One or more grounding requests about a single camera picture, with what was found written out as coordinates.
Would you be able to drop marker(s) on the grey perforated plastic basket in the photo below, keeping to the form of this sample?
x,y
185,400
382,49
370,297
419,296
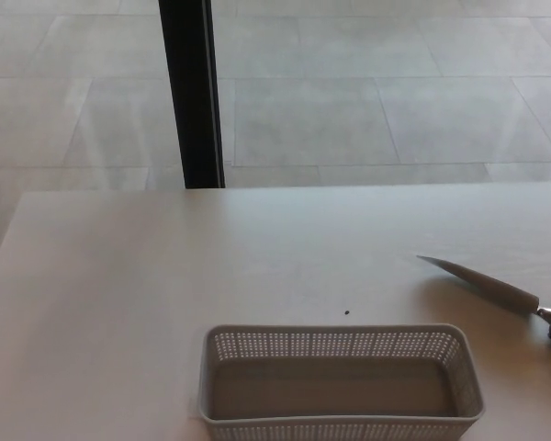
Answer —
x,y
340,422

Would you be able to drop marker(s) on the black vertical frame post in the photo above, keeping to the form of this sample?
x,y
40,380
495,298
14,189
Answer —
x,y
190,92

